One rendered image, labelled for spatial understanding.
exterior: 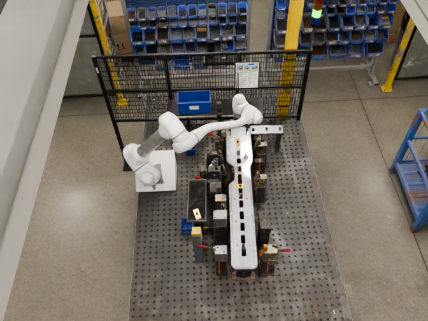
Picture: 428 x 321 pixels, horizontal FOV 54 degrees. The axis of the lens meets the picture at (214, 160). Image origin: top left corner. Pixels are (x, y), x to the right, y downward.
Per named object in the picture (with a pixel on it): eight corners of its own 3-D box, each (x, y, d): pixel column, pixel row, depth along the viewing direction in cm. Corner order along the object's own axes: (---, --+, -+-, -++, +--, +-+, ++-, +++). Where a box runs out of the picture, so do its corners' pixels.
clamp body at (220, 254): (228, 276, 319) (228, 255, 291) (214, 277, 320) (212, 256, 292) (228, 265, 325) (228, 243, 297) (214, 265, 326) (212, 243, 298)
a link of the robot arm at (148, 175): (149, 188, 364) (144, 192, 343) (136, 171, 363) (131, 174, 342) (164, 177, 364) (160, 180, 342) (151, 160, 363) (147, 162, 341)
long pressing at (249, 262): (262, 269, 292) (262, 268, 291) (229, 269, 292) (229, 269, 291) (249, 126, 379) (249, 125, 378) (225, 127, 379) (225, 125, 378)
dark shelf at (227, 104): (263, 116, 385) (263, 113, 383) (166, 118, 387) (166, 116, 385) (261, 99, 399) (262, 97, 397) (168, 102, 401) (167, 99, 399)
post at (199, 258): (204, 263, 327) (201, 236, 293) (195, 263, 327) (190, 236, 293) (204, 255, 332) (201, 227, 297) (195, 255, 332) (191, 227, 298)
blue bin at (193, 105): (211, 113, 386) (210, 102, 376) (178, 113, 386) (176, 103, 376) (211, 100, 396) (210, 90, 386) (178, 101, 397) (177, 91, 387)
